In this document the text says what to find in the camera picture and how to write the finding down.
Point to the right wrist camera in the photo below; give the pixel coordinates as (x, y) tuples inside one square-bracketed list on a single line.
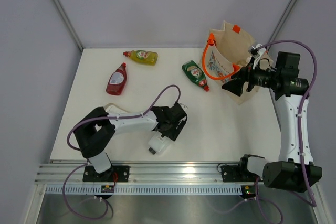
[(257, 52)]

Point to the aluminium mounting rail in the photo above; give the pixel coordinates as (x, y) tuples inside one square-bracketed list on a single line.
[(164, 173)]

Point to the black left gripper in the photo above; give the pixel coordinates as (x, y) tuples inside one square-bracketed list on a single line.
[(172, 133)]

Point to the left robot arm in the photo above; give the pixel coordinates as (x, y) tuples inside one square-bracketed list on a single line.
[(94, 132)]

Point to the green dish soap bottle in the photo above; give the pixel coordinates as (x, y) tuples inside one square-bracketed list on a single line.
[(195, 74)]

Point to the beige canvas bag orange handles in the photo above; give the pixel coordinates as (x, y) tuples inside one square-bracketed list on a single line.
[(222, 48)]

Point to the white rectangular bottle black cap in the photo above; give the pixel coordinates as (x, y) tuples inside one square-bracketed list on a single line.
[(158, 143)]

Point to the amber liquid bottle white cap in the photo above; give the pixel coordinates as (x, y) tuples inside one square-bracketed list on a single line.
[(241, 63)]

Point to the aluminium frame post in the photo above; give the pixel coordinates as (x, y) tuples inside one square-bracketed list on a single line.
[(282, 20), (68, 24)]

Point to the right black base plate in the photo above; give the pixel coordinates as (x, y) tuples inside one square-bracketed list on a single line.
[(239, 173)]

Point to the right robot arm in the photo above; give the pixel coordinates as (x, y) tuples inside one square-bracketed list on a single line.
[(295, 169)]

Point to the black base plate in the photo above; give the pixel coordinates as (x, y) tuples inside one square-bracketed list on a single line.
[(118, 173), (239, 173)]

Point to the clear pale soap bottle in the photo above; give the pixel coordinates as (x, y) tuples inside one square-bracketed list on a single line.
[(113, 108)]

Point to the right aluminium frame post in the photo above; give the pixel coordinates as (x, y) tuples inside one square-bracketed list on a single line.
[(282, 20)]

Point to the red dish soap bottle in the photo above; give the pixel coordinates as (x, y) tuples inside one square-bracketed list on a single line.
[(117, 81)]

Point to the left aluminium frame post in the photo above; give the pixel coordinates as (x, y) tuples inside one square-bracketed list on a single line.
[(68, 24)]

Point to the yellow dish soap bottle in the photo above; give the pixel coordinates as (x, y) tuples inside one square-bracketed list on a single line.
[(142, 56)]

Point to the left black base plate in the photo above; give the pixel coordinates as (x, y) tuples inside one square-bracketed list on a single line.
[(118, 173)]

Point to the white slotted cable duct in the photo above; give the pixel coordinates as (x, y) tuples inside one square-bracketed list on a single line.
[(146, 190)]

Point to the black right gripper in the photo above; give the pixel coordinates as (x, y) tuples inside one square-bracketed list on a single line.
[(235, 86)]

